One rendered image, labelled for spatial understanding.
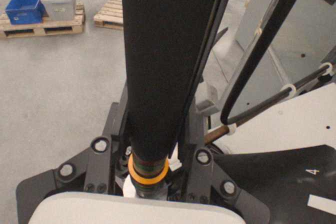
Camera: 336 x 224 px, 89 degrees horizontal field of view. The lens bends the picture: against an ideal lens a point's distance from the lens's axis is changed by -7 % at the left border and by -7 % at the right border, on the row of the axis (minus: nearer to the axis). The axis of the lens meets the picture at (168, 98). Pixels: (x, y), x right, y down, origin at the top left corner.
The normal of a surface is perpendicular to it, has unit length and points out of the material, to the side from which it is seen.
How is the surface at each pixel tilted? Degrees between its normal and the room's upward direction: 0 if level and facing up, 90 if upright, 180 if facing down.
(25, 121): 0
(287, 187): 43
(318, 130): 50
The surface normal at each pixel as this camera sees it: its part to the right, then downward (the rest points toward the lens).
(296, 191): -0.33, -0.90
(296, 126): -0.68, -0.50
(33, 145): 0.12, -0.63
